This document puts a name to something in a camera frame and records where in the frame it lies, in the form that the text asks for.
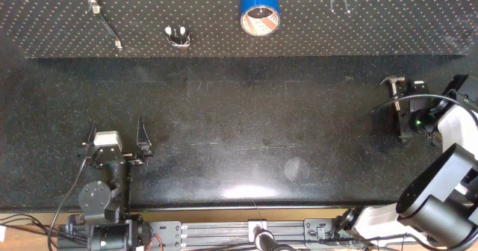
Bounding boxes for black cable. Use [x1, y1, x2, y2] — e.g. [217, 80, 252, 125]
[371, 93, 478, 121]
[47, 157, 89, 251]

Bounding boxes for hammer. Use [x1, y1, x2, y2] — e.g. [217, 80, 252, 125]
[379, 75, 412, 144]

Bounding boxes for black pegboard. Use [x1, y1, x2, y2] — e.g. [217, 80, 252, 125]
[0, 0, 478, 59]

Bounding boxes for mounting rail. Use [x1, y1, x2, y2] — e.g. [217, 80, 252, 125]
[55, 208, 359, 251]

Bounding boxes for black and white pliers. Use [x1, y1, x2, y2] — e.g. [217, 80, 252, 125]
[164, 25, 191, 57]

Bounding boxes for wrench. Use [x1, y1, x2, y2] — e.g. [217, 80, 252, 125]
[87, 0, 125, 52]

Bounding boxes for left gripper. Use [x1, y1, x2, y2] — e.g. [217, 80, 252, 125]
[77, 115, 155, 169]

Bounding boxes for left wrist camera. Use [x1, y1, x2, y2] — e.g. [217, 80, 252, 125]
[91, 130, 125, 164]

